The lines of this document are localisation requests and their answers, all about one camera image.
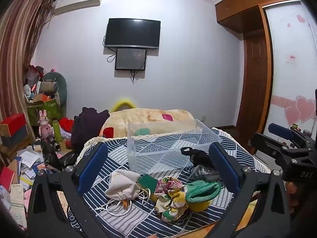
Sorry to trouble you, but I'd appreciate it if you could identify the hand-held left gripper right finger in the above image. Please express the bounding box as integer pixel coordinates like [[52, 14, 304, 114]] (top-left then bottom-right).
[[208, 141, 291, 238]]

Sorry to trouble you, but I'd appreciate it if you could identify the brown wooden door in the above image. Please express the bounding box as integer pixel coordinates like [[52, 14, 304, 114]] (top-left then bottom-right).
[[235, 32, 273, 131]]

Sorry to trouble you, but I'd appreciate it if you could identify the white lace cloth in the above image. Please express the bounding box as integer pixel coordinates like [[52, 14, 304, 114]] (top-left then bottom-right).
[[75, 126, 271, 176]]

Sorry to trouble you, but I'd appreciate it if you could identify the pink rabbit toy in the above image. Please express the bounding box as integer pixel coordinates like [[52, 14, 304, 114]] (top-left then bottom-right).
[[38, 109, 54, 138]]

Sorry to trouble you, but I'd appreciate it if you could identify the green bottle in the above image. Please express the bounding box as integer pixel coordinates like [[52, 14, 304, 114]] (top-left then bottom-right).
[[53, 119, 62, 142]]

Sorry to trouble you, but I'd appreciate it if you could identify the small pink heart sticker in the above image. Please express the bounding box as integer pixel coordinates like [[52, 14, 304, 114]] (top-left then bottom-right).
[[284, 106, 301, 127]]

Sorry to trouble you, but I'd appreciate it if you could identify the grey box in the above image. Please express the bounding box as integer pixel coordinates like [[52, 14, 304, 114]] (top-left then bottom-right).
[[0, 125, 28, 148]]

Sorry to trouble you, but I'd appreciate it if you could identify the green shopping bag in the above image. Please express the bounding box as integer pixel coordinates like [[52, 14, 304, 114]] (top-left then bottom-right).
[[27, 98, 61, 135]]

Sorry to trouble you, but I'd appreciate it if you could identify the white air conditioner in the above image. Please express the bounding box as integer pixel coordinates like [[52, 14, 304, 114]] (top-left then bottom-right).
[[53, 0, 103, 15]]

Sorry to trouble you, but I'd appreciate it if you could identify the yellow plush item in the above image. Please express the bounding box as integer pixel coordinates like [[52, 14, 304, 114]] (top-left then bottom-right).
[[110, 99, 137, 112]]

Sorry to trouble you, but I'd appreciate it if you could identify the blue white patterned cloth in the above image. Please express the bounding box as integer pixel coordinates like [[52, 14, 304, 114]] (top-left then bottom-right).
[[67, 128, 271, 236]]

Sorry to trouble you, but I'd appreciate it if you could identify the wooden overhead cabinet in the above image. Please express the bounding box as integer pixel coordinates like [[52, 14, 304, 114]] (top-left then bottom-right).
[[215, 0, 301, 34]]

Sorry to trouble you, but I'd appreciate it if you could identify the striped brown curtain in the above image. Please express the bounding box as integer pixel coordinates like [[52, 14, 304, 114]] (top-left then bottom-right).
[[0, 0, 54, 149]]

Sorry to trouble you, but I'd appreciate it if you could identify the clear plastic storage box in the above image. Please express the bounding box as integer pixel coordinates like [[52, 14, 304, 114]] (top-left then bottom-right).
[[127, 119, 223, 174]]

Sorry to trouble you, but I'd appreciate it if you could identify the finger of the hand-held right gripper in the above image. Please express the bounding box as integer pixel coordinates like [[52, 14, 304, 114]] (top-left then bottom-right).
[[248, 132, 295, 163], [268, 123, 301, 143]]

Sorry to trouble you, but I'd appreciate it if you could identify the small black wall monitor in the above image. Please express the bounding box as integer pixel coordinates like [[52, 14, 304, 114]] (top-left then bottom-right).
[[115, 48, 147, 71]]

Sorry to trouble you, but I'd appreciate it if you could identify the green and yellow sponge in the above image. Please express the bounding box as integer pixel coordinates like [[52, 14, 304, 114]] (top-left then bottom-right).
[[137, 174, 159, 201]]

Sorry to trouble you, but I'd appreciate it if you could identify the grey green plush pillow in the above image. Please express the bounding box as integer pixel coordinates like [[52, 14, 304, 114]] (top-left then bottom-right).
[[41, 69, 68, 107]]

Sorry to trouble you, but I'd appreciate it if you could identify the dark purple clothing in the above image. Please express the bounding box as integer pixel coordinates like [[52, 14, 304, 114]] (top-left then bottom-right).
[[71, 107, 110, 152]]

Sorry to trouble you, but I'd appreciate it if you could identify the white sliding wardrobe door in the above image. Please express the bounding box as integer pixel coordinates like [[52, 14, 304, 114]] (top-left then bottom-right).
[[263, 0, 317, 135]]

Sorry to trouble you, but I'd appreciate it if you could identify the black plastic bag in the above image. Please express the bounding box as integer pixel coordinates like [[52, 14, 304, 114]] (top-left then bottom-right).
[[41, 139, 80, 172]]

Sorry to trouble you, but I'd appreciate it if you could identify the large pink heart sticker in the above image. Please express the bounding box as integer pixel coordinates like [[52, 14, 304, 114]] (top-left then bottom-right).
[[295, 95, 316, 124]]

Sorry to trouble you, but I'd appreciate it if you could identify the green knitted pouch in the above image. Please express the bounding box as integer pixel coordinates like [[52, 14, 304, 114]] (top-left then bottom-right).
[[185, 180, 222, 203]]

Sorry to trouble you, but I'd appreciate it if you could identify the silver glitter pouch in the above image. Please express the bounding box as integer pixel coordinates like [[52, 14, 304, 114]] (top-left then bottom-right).
[[187, 165, 222, 182]]

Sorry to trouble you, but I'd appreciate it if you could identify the black wall television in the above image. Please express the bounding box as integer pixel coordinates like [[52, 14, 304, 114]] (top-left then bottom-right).
[[104, 18, 161, 49]]

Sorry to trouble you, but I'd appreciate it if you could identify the floral fabric scrunchie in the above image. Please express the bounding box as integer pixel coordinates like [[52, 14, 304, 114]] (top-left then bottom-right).
[[155, 176, 189, 222]]

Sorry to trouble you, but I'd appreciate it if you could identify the red box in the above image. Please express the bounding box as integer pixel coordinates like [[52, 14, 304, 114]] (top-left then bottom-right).
[[0, 113, 27, 137]]

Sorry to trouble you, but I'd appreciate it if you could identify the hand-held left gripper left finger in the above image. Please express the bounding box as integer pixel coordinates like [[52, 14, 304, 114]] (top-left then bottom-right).
[[27, 141, 109, 238]]

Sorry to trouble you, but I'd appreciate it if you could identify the white drawstring pouch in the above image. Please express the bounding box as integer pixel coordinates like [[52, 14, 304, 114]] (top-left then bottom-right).
[[95, 170, 151, 216]]

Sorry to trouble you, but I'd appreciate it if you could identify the black cylindrical lens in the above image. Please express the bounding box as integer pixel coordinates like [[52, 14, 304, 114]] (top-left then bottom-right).
[[48, 135, 62, 153]]

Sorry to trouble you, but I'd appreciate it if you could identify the beige fleece blanket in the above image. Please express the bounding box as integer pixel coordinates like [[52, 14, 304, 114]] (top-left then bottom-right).
[[100, 108, 196, 138]]

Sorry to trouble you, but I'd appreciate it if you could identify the red clothing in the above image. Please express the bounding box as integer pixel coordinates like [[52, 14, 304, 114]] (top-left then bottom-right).
[[59, 117, 75, 132]]

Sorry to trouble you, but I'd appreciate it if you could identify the pile of papers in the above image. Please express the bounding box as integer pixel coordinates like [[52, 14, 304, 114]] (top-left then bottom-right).
[[0, 146, 62, 230]]

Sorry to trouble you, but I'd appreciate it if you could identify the black fabric bag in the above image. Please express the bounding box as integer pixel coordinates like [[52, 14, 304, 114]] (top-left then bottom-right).
[[180, 147, 215, 167]]

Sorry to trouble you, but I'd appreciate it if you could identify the pile of toys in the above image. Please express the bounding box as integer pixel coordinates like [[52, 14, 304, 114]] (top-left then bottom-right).
[[23, 64, 47, 104]]

